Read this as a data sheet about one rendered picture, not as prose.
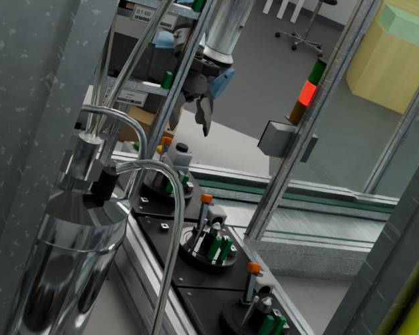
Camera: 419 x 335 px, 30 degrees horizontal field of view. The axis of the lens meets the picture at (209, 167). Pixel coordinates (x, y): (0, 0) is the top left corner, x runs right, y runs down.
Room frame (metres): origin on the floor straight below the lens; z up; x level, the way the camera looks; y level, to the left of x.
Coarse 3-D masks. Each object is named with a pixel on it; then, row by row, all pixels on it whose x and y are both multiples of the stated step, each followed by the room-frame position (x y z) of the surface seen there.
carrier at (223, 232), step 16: (144, 224) 1.51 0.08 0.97; (192, 224) 1.60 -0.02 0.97; (160, 240) 1.47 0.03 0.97; (192, 240) 1.50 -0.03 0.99; (208, 240) 1.49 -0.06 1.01; (224, 240) 1.54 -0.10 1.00; (160, 256) 1.41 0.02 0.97; (192, 256) 1.44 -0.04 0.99; (208, 256) 1.45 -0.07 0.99; (224, 256) 1.47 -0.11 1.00; (240, 256) 1.56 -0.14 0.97; (176, 272) 1.38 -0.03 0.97; (192, 272) 1.41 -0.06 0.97; (208, 272) 1.43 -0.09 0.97; (224, 272) 1.46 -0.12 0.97; (240, 272) 1.49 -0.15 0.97; (208, 288) 1.38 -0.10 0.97; (224, 288) 1.40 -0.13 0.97; (240, 288) 1.43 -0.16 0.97; (256, 288) 1.45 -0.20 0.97; (272, 288) 1.47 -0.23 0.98
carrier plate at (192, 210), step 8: (112, 160) 1.74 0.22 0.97; (120, 160) 1.76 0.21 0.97; (120, 176) 1.68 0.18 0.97; (128, 176) 1.70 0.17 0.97; (192, 176) 1.85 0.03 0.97; (120, 184) 1.64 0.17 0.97; (192, 184) 1.80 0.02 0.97; (200, 192) 1.78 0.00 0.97; (136, 200) 1.60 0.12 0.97; (152, 200) 1.63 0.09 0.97; (192, 200) 1.72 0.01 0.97; (136, 208) 1.56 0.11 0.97; (144, 208) 1.58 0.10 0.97; (152, 208) 1.60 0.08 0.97; (160, 208) 1.61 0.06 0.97; (168, 208) 1.63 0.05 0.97; (192, 208) 1.68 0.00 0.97; (136, 216) 1.55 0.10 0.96; (152, 216) 1.57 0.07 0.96; (160, 216) 1.58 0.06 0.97; (168, 216) 1.59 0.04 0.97; (184, 216) 1.62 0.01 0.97; (192, 216) 1.64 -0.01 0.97; (208, 224) 1.66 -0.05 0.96
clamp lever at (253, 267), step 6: (252, 264) 1.36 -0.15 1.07; (258, 264) 1.37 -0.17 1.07; (252, 270) 1.35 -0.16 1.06; (258, 270) 1.36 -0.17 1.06; (252, 276) 1.35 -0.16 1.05; (258, 276) 1.34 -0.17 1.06; (246, 282) 1.35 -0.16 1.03; (252, 282) 1.35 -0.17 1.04; (246, 288) 1.35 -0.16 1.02; (252, 288) 1.35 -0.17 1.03; (246, 294) 1.34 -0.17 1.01; (252, 294) 1.35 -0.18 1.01; (246, 300) 1.34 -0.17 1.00
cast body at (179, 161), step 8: (176, 144) 1.71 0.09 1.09; (184, 144) 1.72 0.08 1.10; (168, 152) 1.71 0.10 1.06; (176, 152) 1.68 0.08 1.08; (184, 152) 1.70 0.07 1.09; (168, 160) 1.70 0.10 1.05; (176, 160) 1.68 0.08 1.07; (184, 160) 1.69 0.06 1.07; (176, 168) 1.68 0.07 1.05; (184, 168) 1.69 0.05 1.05
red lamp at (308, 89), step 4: (308, 84) 1.71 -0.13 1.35; (312, 84) 1.70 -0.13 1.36; (304, 88) 1.71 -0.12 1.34; (308, 88) 1.70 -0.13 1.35; (312, 88) 1.70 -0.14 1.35; (304, 92) 1.71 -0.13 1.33; (308, 92) 1.70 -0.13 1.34; (312, 92) 1.70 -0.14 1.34; (300, 96) 1.71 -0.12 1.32; (304, 96) 1.70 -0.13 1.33; (308, 96) 1.70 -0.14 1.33; (300, 100) 1.71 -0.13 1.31; (304, 100) 1.70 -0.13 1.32; (308, 100) 1.70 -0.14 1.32
